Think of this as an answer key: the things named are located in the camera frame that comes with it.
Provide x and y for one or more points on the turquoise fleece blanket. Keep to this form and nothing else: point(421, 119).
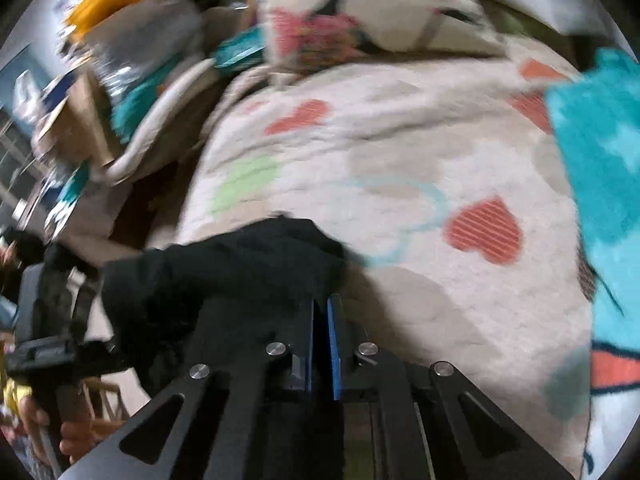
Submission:
point(600, 160)

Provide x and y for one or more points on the dark blue box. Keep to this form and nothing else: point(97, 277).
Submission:
point(60, 90)

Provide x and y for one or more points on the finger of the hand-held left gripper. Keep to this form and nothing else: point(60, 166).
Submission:
point(87, 310)

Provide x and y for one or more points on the heart pattern quilted cover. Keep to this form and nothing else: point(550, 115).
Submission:
point(400, 160)

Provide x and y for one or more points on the teal cloth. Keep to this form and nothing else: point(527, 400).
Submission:
point(135, 105)

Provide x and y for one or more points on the black pants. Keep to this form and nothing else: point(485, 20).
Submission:
point(225, 280)

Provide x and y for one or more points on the floral silhouette print cushion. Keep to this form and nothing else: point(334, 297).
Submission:
point(400, 5)

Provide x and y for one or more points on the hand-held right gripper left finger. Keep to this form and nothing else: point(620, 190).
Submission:
point(307, 345)

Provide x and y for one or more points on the yellow bag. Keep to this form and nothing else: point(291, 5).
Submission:
point(115, 2)

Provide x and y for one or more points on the clear plastic bag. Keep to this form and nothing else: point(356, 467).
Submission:
point(150, 40)

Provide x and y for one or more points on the brown paper bag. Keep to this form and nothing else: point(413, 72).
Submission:
point(80, 120)

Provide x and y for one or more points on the teal tissue packet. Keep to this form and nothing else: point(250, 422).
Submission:
point(240, 52)

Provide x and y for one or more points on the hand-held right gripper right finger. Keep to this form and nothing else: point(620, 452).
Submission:
point(335, 345)

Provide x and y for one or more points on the person's left hand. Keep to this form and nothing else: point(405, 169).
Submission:
point(85, 437)

